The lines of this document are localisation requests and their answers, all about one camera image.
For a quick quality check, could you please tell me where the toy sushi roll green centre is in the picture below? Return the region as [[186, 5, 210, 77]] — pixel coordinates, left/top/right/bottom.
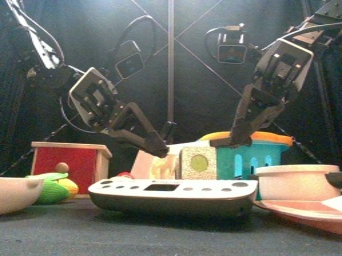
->
[[179, 145, 220, 181]]

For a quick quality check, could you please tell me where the teal basket orange rim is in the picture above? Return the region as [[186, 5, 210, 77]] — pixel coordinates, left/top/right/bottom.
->
[[200, 130, 296, 183]]

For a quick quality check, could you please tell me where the white toy kitchen scale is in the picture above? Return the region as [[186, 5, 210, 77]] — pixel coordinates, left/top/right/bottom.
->
[[87, 177, 261, 219]]

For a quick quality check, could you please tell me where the red wooden box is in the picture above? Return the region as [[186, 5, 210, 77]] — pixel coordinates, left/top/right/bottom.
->
[[30, 141, 114, 196]]

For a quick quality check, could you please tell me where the white toy pot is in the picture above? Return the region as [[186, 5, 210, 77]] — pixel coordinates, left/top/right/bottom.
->
[[253, 163, 342, 202]]

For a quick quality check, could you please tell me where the yellow toy fruit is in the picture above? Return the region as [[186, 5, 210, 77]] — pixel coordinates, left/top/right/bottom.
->
[[59, 177, 81, 200]]

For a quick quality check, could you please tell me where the green toy vegetable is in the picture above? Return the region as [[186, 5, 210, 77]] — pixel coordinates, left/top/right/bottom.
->
[[25, 162, 73, 206]]

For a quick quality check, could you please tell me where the pink toy plate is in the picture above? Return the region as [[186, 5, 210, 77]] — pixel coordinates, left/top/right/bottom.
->
[[254, 195, 342, 236]]

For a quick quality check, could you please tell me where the white bowl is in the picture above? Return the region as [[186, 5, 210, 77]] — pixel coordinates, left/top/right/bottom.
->
[[0, 176, 47, 216]]

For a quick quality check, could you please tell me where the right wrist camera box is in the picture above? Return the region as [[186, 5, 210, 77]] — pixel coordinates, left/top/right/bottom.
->
[[217, 31, 249, 65]]

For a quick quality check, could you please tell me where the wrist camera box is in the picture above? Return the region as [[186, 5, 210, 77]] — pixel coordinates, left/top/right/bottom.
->
[[217, 31, 249, 65], [109, 39, 147, 80]]

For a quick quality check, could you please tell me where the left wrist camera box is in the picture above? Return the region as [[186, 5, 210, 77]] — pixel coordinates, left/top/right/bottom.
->
[[109, 39, 147, 80]]

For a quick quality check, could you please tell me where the right camera black cable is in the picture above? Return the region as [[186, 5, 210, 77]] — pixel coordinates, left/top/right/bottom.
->
[[204, 23, 246, 53]]

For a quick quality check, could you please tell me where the camera black cable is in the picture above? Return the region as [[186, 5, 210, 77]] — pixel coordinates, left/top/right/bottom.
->
[[204, 23, 246, 53], [113, 14, 158, 54]]

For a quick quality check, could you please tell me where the vertical metal frame pole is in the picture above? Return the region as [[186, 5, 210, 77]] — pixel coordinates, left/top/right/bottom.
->
[[167, 0, 177, 125]]

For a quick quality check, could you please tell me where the left camera black cable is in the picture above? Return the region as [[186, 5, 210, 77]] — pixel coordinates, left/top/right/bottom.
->
[[113, 14, 158, 54]]

